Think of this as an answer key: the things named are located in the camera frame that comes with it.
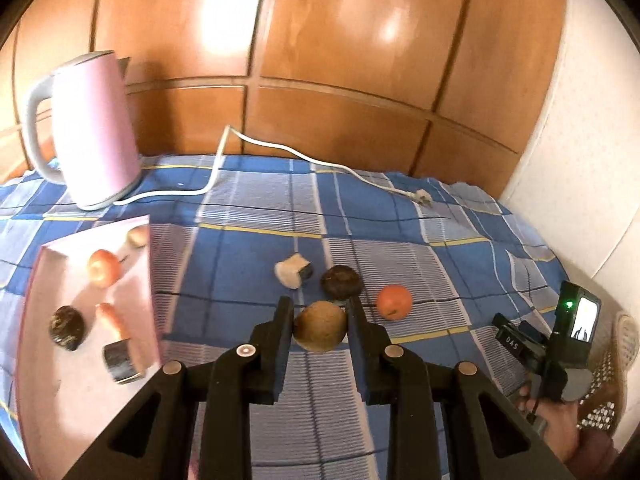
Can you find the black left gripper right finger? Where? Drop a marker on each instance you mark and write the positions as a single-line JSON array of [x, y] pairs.
[[376, 374]]

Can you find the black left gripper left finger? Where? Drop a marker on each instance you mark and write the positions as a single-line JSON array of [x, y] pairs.
[[272, 341]]

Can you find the brown kiwi potato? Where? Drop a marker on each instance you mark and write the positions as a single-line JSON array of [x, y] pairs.
[[320, 327]]

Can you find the cut dark-skinned vegetable piece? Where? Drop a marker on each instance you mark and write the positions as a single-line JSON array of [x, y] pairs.
[[123, 361]]

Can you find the orange carrot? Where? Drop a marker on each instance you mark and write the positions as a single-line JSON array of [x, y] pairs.
[[109, 317]]

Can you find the orange tangerine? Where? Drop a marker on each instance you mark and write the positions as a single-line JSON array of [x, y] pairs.
[[103, 268], [394, 302]]

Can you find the person's right hand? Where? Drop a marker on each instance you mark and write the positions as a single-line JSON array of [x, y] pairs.
[[561, 433]]

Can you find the orange tangerine on cloth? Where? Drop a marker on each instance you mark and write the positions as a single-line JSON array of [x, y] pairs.
[[394, 302]]

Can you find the white woven basket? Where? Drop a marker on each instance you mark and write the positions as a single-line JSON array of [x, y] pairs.
[[604, 404]]

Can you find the dark round fruit on cloth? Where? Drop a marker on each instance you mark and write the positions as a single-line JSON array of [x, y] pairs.
[[340, 283]]

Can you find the cut white vegetable piece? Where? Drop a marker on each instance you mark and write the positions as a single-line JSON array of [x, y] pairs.
[[293, 271]]

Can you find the blue plaid tablecloth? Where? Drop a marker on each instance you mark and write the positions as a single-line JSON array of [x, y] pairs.
[[215, 240]]

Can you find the dark brown lumpy fruit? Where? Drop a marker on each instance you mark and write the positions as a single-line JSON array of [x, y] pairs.
[[67, 328]]

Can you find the pink shallow tray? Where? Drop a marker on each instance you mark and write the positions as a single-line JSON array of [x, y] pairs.
[[65, 399]]

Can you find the pink electric kettle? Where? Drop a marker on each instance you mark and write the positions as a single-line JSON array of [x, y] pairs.
[[98, 159]]

